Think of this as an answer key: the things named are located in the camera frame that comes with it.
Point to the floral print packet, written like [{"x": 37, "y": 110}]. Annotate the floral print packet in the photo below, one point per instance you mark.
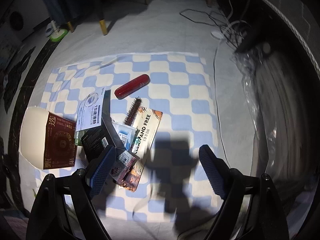
[{"x": 122, "y": 170}]

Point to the blue white small packet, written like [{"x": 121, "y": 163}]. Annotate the blue white small packet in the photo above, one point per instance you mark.
[{"x": 125, "y": 133}]

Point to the flat cream orange-print box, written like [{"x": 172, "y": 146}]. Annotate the flat cream orange-print box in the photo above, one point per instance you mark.
[{"x": 147, "y": 127}]

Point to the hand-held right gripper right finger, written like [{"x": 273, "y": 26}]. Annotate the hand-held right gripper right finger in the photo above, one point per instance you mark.
[{"x": 212, "y": 172}]

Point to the red hard case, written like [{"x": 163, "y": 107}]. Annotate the red hard case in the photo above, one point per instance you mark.
[{"x": 132, "y": 86}]

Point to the white blue mask box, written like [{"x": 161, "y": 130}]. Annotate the white blue mask box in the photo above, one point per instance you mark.
[{"x": 90, "y": 112}]

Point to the blue cream checkered blanket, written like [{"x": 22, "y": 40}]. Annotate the blue cream checkered blanket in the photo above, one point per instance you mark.
[{"x": 175, "y": 92}]

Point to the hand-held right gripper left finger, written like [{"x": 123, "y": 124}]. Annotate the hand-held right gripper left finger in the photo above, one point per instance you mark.
[{"x": 102, "y": 175}]

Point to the clear plastic wrap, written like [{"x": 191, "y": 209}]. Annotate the clear plastic wrap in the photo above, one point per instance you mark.
[{"x": 247, "y": 80}]

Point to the white plastic container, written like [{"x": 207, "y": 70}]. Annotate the white plastic container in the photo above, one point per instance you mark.
[{"x": 32, "y": 135}]

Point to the orange wooden hairbrush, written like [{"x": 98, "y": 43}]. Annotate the orange wooden hairbrush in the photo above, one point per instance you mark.
[{"x": 132, "y": 111}]

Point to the dark red gift box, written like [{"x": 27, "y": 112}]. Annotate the dark red gift box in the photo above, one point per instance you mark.
[{"x": 60, "y": 142}]

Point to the black cardboard box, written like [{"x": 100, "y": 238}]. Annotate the black cardboard box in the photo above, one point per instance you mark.
[{"x": 100, "y": 135}]

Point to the black chair leg gold tip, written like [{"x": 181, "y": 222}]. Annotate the black chair leg gold tip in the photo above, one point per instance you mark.
[
  {"x": 70, "y": 27},
  {"x": 102, "y": 17}
]

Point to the green bottle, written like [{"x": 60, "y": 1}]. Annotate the green bottle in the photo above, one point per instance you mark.
[{"x": 78, "y": 138}]

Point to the green white plastic item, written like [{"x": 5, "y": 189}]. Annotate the green white plastic item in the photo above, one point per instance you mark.
[{"x": 58, "y": 35}]

